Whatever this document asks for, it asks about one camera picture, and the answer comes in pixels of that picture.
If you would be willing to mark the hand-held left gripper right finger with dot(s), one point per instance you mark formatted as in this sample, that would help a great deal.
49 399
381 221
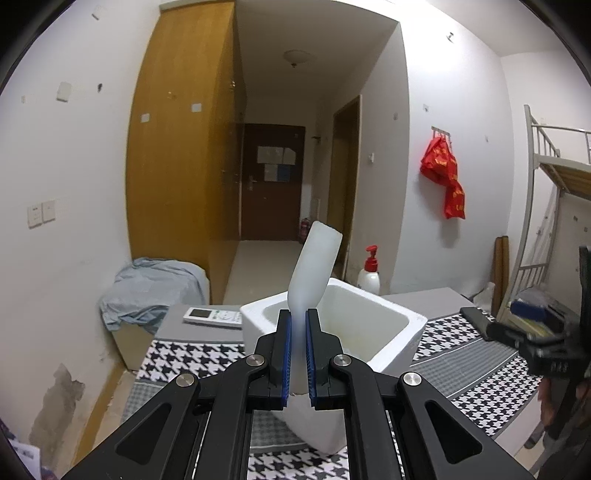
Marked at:
311 364

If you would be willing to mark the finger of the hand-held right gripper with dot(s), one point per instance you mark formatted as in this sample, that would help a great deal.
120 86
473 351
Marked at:
524 308
508 334

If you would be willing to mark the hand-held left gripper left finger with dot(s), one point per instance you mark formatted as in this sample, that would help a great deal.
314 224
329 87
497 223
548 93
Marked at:
287 364

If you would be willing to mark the white foam box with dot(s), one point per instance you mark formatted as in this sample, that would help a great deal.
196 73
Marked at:
369 327

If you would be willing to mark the grey stick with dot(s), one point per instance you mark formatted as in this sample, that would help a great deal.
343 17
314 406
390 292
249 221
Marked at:
318 258

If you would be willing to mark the person's right hand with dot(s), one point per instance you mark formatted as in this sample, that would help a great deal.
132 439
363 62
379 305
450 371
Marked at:
550 404

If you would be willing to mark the black smartphone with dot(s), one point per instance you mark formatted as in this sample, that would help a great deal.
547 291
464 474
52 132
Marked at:
478 323

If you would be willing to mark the leaning wooden planks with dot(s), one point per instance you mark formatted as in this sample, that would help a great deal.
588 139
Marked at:
499 277

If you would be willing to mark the white remote control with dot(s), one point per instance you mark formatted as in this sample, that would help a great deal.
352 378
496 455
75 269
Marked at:
212 316

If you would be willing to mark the houndstooth table cloth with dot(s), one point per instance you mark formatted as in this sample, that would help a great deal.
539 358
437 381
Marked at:
194 360

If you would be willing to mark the white lotion bottle red pump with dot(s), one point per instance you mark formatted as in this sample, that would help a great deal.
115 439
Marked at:
368 277

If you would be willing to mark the red fire extinguisher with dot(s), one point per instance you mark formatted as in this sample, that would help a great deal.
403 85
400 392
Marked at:
304 230

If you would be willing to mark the grey metal bunk bed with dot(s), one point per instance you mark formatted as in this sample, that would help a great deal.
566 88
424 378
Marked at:
568 173

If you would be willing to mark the dark brown entrance door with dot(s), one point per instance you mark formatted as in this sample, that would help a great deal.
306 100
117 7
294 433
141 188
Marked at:
272 207

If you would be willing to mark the red printed bag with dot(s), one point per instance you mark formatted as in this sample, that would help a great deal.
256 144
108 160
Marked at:
441 170

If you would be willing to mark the blue paper notice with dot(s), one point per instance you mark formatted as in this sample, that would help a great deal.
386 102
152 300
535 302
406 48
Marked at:
279 173

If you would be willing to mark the white paper notice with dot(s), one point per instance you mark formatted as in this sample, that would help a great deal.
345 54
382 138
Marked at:
276 155

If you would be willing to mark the tall wooden wardrobe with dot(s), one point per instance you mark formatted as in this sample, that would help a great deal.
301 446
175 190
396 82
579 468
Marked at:
180 161

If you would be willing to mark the loose paper sheets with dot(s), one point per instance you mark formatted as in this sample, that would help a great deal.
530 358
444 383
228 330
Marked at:
25 457

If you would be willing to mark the round ceiling lamp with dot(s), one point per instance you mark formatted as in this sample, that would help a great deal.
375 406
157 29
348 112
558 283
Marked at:
299 57

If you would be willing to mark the metal wall hook rack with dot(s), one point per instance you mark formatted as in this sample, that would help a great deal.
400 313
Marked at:
441 130

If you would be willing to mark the double white wall switch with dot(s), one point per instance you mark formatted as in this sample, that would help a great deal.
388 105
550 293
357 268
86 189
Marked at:
41 213

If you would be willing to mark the blank white wall plate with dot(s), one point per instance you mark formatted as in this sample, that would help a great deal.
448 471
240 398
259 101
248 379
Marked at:
63 91

